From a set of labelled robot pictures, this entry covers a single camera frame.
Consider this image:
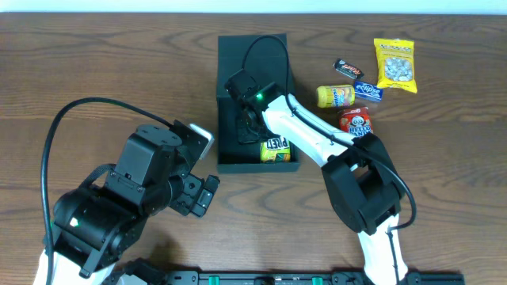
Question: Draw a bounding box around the green pretz box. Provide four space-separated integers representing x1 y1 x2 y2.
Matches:
260 136 292 163

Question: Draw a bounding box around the black gift box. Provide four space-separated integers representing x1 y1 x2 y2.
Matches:
216 34 300 174

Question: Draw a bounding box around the yellow snack bag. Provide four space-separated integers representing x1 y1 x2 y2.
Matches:
374 38 417 93

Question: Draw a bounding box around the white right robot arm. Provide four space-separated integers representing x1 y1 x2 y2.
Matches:
224 69 410 284

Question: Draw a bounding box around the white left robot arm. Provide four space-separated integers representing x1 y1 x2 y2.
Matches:
34 121 219 284

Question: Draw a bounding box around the yellow candy jar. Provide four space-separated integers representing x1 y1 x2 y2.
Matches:
316 85 355 108

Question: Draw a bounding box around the black chocolate bar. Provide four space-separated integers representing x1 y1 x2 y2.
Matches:
334 59 364 80

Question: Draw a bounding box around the red hello panda box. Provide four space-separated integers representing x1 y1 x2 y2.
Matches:
338 107 373 137

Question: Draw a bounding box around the blue eclipse mint tin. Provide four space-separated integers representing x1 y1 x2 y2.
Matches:
353 81 383 102

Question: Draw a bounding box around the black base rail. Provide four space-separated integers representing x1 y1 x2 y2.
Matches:
162 271 465 285

